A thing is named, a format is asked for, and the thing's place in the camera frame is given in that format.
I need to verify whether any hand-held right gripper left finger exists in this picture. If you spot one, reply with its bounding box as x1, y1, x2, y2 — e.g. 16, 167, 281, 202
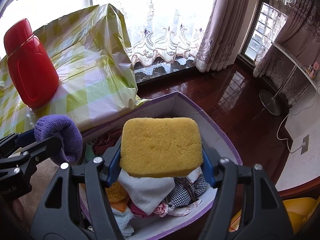
30, 146, 125, 240

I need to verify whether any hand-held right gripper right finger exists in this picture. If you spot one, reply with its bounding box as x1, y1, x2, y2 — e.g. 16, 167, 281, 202
197, 147, 294, 240

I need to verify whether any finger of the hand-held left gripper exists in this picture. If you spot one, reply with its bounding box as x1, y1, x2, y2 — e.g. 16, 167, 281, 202
0, 136, 63, 178
0, 129, 37, 153

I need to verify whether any purple knit hat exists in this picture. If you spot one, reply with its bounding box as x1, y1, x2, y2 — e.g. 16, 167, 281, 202
34, 114, 83, 166

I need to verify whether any round orange sponge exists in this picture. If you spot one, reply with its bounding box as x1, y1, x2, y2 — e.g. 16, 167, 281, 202
105, 181, 129, 203

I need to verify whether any black white houndstooth cloth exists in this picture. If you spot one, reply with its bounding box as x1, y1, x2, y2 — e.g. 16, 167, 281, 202
170, 176, 208, 203

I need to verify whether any orange organza bag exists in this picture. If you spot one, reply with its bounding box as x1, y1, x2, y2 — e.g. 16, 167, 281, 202
110, 200, 130, 212

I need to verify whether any white towel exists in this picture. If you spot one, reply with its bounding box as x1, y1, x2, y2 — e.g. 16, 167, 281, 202
117, 171, 175, 215

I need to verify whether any yellow rectangular sponge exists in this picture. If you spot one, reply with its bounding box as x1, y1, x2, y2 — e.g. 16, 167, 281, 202
119, 117, 204, 178

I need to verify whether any purple white cardboard box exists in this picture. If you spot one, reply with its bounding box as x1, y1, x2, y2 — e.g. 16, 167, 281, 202
79, 91, 243, 240

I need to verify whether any beige plush cushion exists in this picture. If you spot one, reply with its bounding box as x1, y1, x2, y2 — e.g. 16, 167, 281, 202
11, 159, 87, 220

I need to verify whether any red thermos bottle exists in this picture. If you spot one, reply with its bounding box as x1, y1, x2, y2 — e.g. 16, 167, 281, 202
3, 18, 59, 109

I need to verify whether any yellow checkered plastic tablecloth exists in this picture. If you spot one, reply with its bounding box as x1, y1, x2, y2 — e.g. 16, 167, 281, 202
0, 3, 150, 138

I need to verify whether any white side table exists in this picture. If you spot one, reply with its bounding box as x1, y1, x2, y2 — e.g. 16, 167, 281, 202
259, 41, 320, 117

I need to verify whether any yellow plastic bag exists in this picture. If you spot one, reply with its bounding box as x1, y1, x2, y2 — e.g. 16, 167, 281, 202
229, 197, 317, 235

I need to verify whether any dark marble window sill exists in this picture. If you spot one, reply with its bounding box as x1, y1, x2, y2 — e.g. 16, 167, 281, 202
134, 57, 198, 84

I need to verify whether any sheer embroidered curtain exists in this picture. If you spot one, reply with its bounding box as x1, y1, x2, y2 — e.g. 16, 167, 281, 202
15, 0, 218, 67

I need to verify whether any mauve patterned curtain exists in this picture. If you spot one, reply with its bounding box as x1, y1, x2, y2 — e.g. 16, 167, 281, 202
194, 0, 253, 72
252, 0, 317, 105

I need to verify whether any white cable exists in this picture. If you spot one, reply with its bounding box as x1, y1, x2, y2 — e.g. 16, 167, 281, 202
277, 97, 315, 153

